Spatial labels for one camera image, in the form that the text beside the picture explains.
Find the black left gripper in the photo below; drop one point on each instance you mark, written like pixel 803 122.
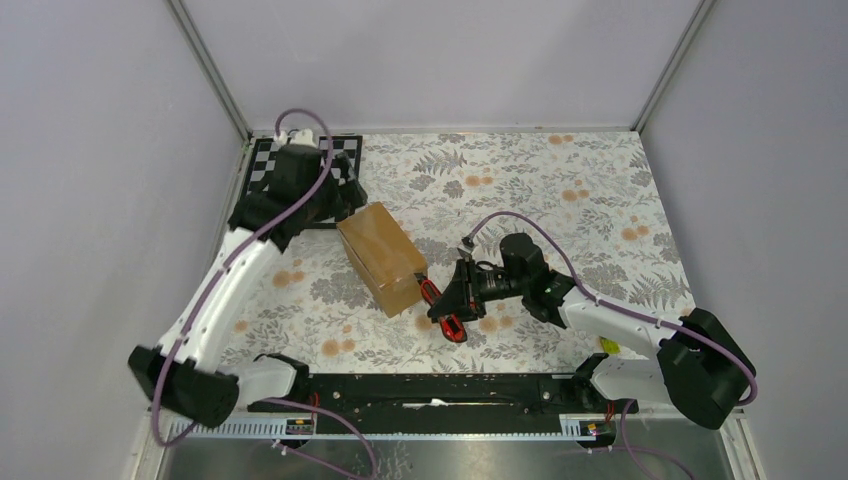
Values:
pixel 347 196

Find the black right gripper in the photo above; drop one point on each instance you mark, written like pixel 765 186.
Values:
pixel 464 296

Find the red black utility knife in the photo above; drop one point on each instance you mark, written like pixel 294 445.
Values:
pixel 451 327

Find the brown cardboard express box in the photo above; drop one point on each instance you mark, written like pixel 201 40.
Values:
pixel 384 257

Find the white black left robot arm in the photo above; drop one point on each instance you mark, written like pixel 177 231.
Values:
pixel 183 372

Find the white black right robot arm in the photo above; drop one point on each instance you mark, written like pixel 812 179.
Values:
pixel 691 363

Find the black white checkerboard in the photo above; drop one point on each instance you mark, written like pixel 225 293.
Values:
pixel 264 152

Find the green purple toy block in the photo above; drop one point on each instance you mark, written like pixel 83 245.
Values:
pixel 609 347

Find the floral patterned table mat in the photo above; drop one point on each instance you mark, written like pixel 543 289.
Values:
pixel 588 200

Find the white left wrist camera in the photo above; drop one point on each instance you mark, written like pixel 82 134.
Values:
pixel 301 137

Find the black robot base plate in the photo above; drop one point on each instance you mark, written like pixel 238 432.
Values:
pixel 530 404

